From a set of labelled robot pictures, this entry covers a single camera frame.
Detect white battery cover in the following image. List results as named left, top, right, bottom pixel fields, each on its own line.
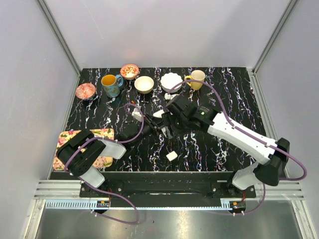
left=166, top=151, right=178, bottom=161

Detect left aluminium frame post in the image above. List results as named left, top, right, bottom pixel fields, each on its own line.
left=37, top=0, right=82, bottom=73

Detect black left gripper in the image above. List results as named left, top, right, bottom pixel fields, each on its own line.
left=131, top=113, right=165, bottom=147

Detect cream round bowl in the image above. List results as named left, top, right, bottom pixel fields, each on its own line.
left=134, top=76, right=154, bottom=94

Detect orange floral bowl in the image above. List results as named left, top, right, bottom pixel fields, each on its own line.
left=120, top=64, right=140, bottom=80

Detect floral rectangular tray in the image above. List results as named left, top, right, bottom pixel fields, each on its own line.
left=53, top=128, right=114, bottom=171

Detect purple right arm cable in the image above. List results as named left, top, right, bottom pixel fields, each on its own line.
left=168, top=79, right=308, bottom=216

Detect red patterned small dish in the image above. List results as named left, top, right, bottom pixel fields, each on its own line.
left=75, top=83, right=96, bottom=100

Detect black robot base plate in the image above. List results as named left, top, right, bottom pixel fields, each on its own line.
left=100, top=172, right=244, bottom=196

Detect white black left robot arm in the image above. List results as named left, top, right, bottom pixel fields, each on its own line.
left=56, top=114, right=164, bottom=197

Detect aluminium table edge rail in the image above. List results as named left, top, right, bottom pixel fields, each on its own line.
left=34, top=180, right=304, bottom=201

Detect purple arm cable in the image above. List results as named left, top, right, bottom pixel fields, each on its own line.
left=168, top=79, right=308, bottom=216
left=63, top=103, right=145, bottom=225

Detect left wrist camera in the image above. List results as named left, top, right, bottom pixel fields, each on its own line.
left=132, top=107, right=143, bottom=122

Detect blue patterned mug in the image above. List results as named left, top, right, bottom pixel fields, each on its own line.
left=101, top=75, right=124, bottom=98

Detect white scalloped bowl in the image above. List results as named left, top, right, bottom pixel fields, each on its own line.
left=160, top=72, right=182, bottom=93

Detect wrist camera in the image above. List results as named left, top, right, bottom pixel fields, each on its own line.
left=132, top=107, right=143, bottom=122
left=164, top=93, right=178, bottom=101

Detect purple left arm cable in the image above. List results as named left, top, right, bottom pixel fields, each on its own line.
left=63, top=103, right=145, bottom=225

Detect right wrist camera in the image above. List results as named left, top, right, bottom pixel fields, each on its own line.
left=164, top=93, right=178, bottom=101

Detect aluminium corner frame post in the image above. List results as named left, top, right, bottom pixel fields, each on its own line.
left=252, top=0, right=299, bottom=74

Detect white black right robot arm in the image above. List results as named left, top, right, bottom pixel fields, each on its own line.
left=161, top=94, right=290, bottom=197

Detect yellow mug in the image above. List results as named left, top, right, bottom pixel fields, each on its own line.
left=184, top=70, right=206, bottom=90

